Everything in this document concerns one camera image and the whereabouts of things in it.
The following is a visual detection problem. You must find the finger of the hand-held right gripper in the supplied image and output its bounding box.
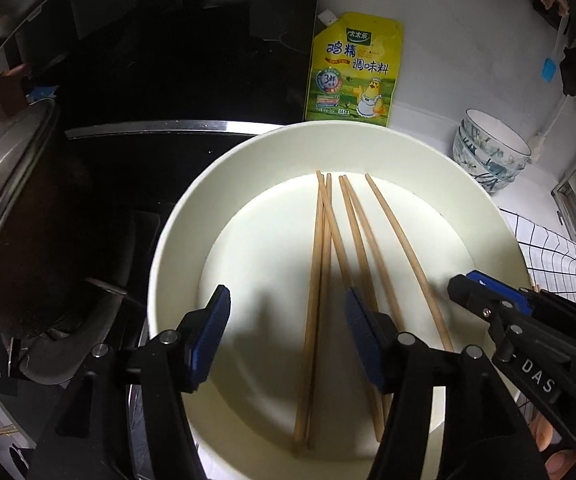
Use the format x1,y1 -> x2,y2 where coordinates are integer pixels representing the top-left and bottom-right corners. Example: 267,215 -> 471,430
465,270 -> 541,312
447,275 -> 535,333

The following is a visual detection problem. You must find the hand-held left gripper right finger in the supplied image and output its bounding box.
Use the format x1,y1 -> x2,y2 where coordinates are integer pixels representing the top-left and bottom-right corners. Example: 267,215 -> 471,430
344,287 -> 540,480

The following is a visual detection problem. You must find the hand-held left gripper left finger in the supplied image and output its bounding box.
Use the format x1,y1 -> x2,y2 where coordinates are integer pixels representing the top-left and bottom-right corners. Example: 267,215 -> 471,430
28,284 -> 232,480

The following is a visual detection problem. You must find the bundle of wooden chopsticks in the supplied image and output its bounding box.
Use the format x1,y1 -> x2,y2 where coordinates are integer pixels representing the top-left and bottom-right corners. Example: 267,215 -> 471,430
293,170 -> 454,456

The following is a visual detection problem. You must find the round white tray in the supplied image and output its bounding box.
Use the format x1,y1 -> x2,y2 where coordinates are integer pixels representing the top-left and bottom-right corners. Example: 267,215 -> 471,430
147,122 -> 544,480

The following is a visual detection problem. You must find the person's right hand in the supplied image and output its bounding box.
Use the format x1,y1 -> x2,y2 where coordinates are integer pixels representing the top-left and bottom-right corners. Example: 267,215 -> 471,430
533,407 -> 576,480

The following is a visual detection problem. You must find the white black grid mat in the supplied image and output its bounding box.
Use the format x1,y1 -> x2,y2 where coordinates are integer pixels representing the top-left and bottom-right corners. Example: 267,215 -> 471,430
498,207 -> 576,311

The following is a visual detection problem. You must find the white floral porcelain bowl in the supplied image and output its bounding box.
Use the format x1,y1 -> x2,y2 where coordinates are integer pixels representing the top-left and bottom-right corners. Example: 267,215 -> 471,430
455,125 -> 525,184
460,108 -> 533,171
452,137 -> 515,195

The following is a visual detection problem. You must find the black gas stove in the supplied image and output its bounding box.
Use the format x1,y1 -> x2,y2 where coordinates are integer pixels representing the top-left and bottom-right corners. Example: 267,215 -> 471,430
0,275 -> 189,480

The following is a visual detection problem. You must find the dark brown cooking pot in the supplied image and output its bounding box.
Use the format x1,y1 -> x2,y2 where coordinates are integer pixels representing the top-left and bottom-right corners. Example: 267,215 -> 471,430
0,105 -> 136,343

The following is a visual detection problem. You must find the blue silicone brush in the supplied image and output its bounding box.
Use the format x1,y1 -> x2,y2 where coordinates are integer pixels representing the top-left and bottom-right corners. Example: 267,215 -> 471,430
540,12 -> 569,85

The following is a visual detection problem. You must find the yellow seasoning pouch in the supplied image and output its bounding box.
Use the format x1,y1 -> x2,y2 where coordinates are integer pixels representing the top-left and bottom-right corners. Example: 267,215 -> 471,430
305,8 -> 405,128

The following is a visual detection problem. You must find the glass pot lid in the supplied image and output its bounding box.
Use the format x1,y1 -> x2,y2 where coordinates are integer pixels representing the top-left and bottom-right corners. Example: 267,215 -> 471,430
0,76 -> 62,283

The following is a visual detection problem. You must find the black range hood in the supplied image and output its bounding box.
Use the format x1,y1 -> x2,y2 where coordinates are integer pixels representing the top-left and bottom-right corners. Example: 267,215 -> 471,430
0,0 -> 323,138

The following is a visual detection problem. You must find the white long-handled bottle brush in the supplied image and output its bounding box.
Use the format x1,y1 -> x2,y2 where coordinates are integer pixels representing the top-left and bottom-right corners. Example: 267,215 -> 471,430
525,92 -> 572,164

